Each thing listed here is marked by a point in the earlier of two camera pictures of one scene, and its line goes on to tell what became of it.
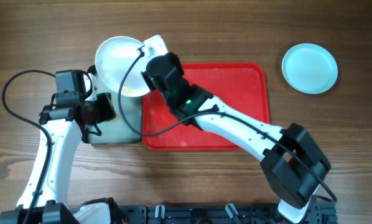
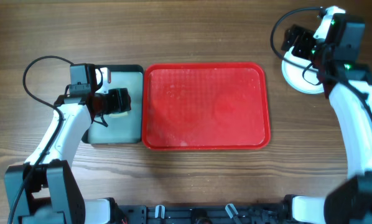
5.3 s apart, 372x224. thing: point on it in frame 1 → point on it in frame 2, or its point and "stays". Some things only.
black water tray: [125, 127] stays
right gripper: [147, 76] → [295, 40]
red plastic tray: [242, 86] stays
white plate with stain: [114, 56] → [293, 74]
